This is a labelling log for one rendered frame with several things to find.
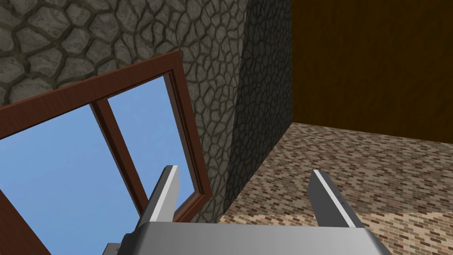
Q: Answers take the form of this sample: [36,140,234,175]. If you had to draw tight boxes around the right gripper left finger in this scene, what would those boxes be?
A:
[137,164,180,228]

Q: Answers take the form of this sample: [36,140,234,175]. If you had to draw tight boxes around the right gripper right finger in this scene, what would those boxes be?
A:
[307,169,365,229]

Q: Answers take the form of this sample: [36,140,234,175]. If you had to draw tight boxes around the brown framed window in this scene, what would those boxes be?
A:
[0,50,213,255]

